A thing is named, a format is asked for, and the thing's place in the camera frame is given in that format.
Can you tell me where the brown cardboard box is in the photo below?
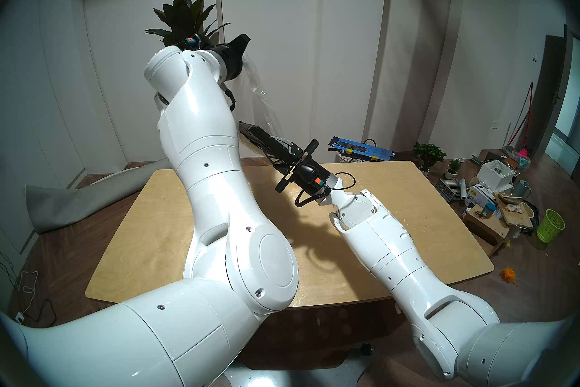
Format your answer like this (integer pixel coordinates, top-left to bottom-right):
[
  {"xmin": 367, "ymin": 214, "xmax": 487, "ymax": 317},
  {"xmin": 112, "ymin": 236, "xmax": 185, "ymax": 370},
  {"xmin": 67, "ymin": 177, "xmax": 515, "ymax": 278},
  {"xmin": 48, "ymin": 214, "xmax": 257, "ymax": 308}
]
[{"xmin": 463, "ymin": 205, "xmax": 510, "ymax": 256}]

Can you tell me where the grey dish rack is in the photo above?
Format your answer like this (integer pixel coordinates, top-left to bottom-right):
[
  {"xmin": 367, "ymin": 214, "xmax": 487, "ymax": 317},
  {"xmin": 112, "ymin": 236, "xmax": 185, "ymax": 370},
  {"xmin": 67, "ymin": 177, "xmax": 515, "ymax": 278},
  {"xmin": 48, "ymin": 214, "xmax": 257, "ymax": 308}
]
[{"xmin": 439, "ymin": 178, "xmax": 460, "ymax": 202}]

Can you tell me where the black floor cable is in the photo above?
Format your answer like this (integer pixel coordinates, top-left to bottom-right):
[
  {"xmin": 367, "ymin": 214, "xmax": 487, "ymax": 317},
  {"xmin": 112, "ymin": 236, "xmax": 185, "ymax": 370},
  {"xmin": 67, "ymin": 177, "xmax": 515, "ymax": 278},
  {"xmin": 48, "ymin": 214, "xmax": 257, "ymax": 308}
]
[{"xmin": 23, "ymin": 298, "xmax": 57, "ymax": 329}]

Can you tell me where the clear plastic bag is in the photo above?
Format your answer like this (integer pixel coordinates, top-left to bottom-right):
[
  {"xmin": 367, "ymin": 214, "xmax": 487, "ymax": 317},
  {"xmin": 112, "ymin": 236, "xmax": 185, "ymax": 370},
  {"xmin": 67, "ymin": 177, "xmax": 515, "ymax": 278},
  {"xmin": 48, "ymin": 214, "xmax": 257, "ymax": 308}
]
[{"xmin": 236, "ymin": 51, "xmax": 290, "ymax": 151}]

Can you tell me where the dark wooden table base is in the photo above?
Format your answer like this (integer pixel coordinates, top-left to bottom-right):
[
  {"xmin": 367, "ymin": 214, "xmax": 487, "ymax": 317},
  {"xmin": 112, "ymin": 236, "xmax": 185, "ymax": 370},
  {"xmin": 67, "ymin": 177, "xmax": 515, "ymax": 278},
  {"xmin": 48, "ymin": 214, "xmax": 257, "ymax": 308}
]
[{"xmin": 236, "ymin": 295, "xmax": 408, "ymax": 368}]

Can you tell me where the black keyboard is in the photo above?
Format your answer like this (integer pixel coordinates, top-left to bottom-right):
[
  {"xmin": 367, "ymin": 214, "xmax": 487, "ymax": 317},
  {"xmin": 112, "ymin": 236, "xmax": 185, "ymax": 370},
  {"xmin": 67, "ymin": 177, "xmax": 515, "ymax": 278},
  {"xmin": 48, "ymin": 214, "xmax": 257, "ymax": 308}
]
[{"xmin": 238, "ymin": 120, "xmax": 303, "ymax": 169}]

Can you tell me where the tall dark leafy plant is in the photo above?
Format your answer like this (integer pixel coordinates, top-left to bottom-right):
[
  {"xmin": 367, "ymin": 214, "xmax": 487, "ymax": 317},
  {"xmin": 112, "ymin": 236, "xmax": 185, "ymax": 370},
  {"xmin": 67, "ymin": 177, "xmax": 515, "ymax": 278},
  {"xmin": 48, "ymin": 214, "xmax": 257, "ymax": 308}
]
[{"xmin": 145, "ymin": 0, "xmax": 230, "ymax": 49}]

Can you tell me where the green plastic basket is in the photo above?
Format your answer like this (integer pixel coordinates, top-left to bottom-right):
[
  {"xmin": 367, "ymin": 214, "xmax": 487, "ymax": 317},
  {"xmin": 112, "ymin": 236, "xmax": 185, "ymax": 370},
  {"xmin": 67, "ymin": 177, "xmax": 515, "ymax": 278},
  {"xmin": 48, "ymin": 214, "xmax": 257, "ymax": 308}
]
[{"xmin": 537, "ymin": 209, "xmax": 566, "ymax": 244}]

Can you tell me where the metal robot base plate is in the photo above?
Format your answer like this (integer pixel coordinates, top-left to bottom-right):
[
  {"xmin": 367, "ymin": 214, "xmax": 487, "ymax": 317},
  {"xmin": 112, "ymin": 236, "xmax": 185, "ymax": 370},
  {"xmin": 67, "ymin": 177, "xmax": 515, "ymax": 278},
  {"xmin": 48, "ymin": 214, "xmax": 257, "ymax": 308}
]
[{"xmin": 222, "ymin": 345, "xmax": 374, "ymax": 387}]

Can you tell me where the small bushy green plant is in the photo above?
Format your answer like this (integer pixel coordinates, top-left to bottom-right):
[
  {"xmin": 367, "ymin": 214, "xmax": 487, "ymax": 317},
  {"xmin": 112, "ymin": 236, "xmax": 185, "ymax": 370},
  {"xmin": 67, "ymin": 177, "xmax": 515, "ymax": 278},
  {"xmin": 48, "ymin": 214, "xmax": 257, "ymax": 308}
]
[{"xmin": 413, "ymin": 143, "xmax": 447, "ymax": 176}]

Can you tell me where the blue keyboard box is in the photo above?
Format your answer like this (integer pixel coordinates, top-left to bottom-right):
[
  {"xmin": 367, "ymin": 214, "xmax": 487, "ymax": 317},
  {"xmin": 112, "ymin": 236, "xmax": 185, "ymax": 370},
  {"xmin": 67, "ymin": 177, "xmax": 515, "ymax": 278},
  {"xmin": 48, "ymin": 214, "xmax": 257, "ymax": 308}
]
[{"xmin": 329, "ymin": 136, "xmax": 395, "ymax": 162}]

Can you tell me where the grey rolled mat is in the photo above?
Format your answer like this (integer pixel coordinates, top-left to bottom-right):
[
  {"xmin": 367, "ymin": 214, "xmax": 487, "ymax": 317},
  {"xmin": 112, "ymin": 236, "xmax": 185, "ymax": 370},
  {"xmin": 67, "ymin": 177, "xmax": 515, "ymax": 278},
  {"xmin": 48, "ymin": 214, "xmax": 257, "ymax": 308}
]
[{"xmin": 25, "ymin": 158, "xmax": 175, "ymax": 235}]

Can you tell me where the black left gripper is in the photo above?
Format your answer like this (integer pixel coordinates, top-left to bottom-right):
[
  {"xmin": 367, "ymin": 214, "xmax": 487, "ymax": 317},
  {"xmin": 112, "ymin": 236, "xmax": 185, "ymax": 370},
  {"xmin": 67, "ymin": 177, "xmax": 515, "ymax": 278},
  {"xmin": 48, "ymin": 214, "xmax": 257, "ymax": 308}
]
[{"xmin": 213, "ymin": 35, "xmax": 251, "ymax": 81}]

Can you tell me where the white floor cable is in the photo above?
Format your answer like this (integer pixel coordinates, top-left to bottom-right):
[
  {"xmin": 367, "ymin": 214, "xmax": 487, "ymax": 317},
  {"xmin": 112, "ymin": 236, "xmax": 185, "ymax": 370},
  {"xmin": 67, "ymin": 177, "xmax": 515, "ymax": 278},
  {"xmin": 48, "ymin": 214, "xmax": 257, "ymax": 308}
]
[{"xmin": 0, "ymin": 250, "xmax": 39, "ymax": 300}]

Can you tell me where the red handled broom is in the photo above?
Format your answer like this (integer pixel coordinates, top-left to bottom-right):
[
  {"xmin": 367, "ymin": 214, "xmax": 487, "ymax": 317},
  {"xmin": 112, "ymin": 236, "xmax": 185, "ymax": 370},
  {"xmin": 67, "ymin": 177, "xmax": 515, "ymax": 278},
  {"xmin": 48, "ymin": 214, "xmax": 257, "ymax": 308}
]
[{"xmin": 507, "ymin": 82, "xmax": 534, "ymax": 151}]

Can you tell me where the wooden board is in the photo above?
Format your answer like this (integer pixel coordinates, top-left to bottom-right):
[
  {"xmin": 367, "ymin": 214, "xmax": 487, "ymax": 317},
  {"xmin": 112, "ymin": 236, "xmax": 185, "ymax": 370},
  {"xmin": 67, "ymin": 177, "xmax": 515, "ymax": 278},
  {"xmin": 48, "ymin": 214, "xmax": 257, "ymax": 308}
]
[{"xmin": 496, "ymin": 193, "xmax": 534, "ymax": 228}]

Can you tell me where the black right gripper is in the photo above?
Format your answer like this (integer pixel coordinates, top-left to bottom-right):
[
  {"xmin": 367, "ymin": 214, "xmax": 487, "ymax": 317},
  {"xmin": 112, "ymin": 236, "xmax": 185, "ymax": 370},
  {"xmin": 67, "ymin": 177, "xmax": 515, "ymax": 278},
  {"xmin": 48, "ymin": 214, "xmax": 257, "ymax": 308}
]
[{"xmin": 271, "ymin": 140, "xmax": 336, "ymax": 197}]

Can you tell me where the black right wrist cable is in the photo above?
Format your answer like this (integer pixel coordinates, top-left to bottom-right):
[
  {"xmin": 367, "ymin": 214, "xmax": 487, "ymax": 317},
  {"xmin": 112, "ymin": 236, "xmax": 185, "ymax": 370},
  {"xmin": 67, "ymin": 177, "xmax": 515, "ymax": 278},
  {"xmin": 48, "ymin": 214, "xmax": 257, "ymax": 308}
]
[{"xmin": 326, "ymin": 172, "xmax": 357, "ymax": 192}]

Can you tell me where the dark brown open door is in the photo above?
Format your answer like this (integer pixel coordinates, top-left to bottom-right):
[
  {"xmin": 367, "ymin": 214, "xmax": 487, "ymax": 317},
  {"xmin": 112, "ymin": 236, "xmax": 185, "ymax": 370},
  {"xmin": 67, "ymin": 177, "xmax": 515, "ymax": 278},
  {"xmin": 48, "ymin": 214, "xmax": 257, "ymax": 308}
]
[{"xmin": 528, "ymin": 35, "xmax": 567, "ymax": 155}]

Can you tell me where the white open box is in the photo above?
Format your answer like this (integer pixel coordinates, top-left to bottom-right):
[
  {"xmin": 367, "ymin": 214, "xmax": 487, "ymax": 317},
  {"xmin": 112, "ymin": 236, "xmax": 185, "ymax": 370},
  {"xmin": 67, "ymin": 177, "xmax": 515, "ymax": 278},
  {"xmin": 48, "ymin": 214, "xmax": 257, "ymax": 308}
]
[{"xmin": 478, "ymin": 160, "xmax": 517, "ymax": 192}]

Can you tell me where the white yellow carton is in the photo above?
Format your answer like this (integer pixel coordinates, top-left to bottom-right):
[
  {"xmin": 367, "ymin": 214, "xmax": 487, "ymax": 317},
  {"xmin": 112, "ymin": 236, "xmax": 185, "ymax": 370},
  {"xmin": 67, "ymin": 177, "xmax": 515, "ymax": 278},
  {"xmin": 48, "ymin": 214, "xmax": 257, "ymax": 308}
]
[{"xmin": 467, "ymin": 184, "xmax": 494, "ymax": 210}]

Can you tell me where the black round pan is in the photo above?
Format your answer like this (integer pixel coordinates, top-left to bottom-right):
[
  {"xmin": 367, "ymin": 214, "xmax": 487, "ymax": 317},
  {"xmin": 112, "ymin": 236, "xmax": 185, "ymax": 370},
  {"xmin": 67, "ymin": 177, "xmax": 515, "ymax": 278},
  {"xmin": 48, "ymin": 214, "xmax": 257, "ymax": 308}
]
[{"xmin": 521, "ymin": 201, "xmax": 541, "ymax": 232}]

